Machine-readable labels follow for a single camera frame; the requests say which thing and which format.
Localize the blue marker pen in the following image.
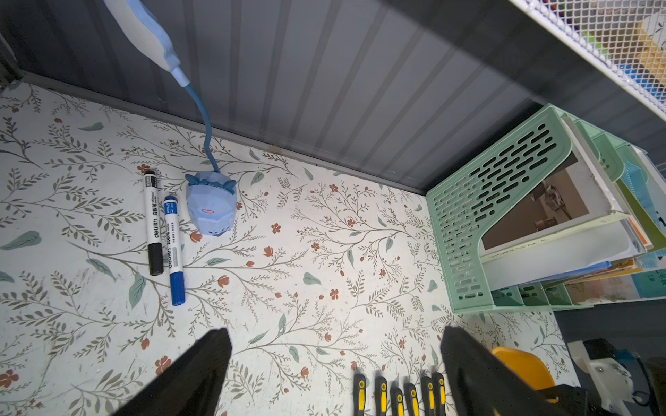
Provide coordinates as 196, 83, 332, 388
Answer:
164, 195, 186, 306

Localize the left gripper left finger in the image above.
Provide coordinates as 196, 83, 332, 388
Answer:
116, 329, 232, 415

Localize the white book in organizer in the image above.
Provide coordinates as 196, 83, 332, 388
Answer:
480, 117, 645, 289

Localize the black marker pen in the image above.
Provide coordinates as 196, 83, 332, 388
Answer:
143, 170, 164, 276

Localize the yellow black file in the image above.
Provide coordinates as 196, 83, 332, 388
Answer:
353, 373, 367, 416
404, 382, 420, 416
390, 387, 405, 416
421, 375, 435, 416
375, 376, 389, 416
432, 373, 447, 416

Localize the white wire hanging basket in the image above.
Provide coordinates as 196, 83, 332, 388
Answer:
509, 0, 666, 121

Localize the yellow storage tray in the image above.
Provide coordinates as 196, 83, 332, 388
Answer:
492, 347, 556, 391

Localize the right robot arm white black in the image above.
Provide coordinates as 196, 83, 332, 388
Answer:
540, 338, 665, 415

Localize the green file organizer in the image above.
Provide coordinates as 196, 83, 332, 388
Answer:
427, 104, 665, 315

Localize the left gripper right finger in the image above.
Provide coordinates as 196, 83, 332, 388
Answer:
441, 326, 565, 416

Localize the blue desk lamp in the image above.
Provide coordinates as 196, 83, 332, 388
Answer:
104, 0, 237, 237

